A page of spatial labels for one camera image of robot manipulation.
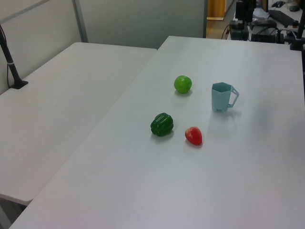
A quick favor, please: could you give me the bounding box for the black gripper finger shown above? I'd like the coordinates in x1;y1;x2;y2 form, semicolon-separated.
246;4;257;23
235;2;246;21

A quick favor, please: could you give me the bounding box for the grey partition corner post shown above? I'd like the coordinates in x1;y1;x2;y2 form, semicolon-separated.
72;0;89;44

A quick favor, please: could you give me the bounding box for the black equipment box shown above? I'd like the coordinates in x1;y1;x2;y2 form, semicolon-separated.
250;27;280;44

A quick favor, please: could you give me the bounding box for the black clamp stand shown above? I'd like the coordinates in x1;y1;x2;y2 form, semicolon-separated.
289;16;305;51

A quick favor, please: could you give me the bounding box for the green bell pepper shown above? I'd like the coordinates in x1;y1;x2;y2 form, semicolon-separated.
150;112;174;137

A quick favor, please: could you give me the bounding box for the red strawberry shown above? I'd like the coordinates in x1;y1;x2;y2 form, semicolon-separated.
184;126;203;146

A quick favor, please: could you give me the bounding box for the black game controller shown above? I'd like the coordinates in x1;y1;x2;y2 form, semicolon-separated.
249;19;277;28

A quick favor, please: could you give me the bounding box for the green apple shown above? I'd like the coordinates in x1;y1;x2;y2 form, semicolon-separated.
173;75;193;94

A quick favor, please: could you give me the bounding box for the black keyboard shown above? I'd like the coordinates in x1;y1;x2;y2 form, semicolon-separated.
268;9;297;27

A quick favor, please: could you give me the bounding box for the black camera pole stand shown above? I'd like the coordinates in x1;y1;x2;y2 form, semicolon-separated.
0;23;29;90

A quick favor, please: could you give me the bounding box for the orange wooden door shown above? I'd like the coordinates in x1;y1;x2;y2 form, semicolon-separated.
206;0;226;18

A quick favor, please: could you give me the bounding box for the grey equipment box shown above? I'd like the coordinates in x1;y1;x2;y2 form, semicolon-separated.
229;20;250;42

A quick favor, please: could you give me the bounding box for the light blue hexagonal mug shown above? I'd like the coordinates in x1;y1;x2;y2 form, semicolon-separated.
211;82;240;113

